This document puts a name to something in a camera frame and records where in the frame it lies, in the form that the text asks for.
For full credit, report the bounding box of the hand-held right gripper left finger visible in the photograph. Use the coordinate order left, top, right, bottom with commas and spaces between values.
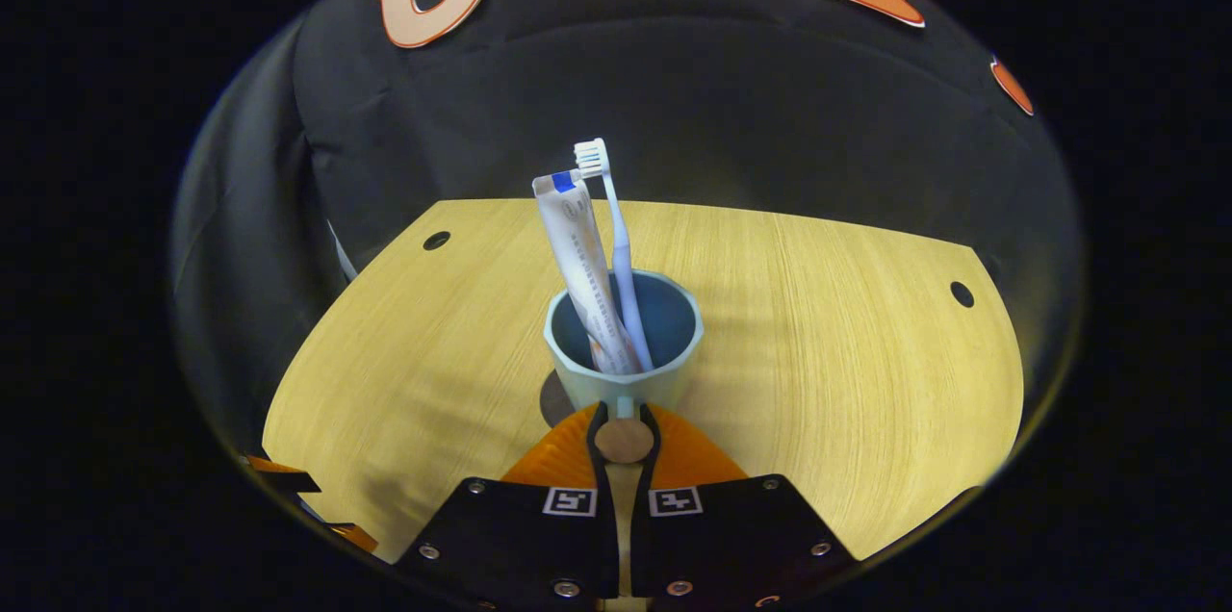
393, 402, 622, 609

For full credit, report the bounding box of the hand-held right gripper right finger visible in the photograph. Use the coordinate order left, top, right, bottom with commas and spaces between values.
630, 402, 860, 609

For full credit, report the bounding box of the dark round coaster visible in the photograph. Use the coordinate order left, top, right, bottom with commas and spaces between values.
539, 370, 578, 429

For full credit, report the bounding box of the pale blue cup wooden handle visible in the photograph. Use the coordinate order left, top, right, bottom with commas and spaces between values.
544, 268, 706, 465

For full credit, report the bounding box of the white toothpaste tube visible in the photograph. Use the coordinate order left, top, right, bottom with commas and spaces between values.
532, 171, 644, 375

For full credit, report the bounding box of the white blue toothbrush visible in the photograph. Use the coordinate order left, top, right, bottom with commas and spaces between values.
575, 138, 655, 372

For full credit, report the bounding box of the thin white strip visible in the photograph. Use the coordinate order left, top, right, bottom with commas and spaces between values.
325, 219, 359, 282

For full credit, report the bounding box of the black backdrop cloth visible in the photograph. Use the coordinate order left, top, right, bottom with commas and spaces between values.
173, 0, 1084, 459

